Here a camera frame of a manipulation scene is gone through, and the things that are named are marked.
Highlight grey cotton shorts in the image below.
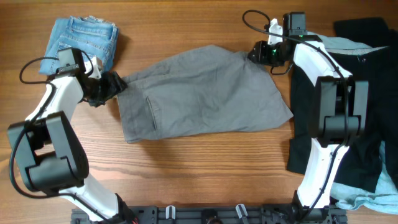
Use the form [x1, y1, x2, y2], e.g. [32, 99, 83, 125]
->
[118, 45, 292, 143]

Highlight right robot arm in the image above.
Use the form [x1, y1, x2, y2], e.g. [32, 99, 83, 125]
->
[249, 12, 368, 222]

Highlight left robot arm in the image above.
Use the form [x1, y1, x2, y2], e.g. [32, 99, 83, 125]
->
[7, 47, 138, 223]

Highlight folded blue denim jeans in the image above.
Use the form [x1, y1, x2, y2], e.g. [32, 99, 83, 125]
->
[39, 16, 119, 75]

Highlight black garment at corner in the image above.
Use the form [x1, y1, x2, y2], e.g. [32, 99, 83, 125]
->
[333, 17, 397, 47]

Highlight black garment under pile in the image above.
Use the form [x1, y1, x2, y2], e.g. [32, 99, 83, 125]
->
[287, 46, 397, 192]

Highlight light blue garment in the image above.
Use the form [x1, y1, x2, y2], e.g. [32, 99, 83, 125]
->
[319, 35, 397, 215]

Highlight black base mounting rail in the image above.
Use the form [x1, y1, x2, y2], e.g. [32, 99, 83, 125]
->
[70, 203, 348, 224]

